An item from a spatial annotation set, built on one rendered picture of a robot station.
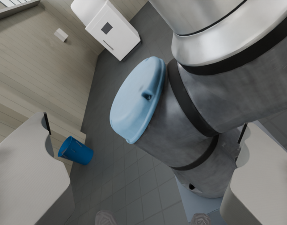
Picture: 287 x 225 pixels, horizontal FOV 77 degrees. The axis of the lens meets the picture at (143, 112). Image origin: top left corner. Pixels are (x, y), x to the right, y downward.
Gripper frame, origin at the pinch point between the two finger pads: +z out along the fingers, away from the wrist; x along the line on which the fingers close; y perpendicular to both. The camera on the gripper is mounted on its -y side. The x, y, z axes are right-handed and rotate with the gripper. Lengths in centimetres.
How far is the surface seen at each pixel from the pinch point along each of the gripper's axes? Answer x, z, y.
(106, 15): -72, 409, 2
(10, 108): -181, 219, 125
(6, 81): -231, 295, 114
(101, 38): -87, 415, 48
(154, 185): 18, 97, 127
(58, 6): -285, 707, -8
